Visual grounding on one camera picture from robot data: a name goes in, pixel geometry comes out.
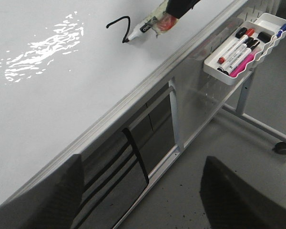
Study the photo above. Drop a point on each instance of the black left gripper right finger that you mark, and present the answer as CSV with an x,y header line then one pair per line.
x,y
231,203

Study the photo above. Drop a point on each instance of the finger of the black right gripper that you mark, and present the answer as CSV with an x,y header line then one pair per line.
x,y
178,8

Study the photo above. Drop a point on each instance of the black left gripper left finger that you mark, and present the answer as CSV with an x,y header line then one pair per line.
x,y
51,204

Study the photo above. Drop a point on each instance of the white whiteboard marker with tape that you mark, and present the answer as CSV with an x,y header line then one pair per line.
x,y
158,20

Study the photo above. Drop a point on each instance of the black whiteboard eraser block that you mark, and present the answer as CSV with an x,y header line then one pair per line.
x,y
264,37

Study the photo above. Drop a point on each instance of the red capped white marker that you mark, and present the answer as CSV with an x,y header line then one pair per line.
x,y
243,34

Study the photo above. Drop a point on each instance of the black caster wheel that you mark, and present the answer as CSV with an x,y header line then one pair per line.
x,y
280,148

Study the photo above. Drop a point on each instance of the black capped white marker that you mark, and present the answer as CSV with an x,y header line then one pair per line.
x,y
244,45

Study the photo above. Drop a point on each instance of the white plastic marker tray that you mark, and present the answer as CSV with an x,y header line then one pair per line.
x,y
265,23

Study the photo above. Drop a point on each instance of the white metal pegboard panel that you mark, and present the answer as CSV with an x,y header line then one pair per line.
x,y
197,96

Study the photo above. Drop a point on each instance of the pink highlighter marker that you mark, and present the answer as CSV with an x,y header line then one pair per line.
x,y
242,65

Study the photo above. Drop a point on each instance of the blue capped marker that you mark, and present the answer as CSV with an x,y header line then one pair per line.
x,y
278,35

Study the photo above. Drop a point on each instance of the white metal stand frame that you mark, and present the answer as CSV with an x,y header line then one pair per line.
x,y
175,202

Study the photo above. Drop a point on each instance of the white whiteboard with aluminium frame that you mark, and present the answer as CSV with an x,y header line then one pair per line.
x,y
63,66

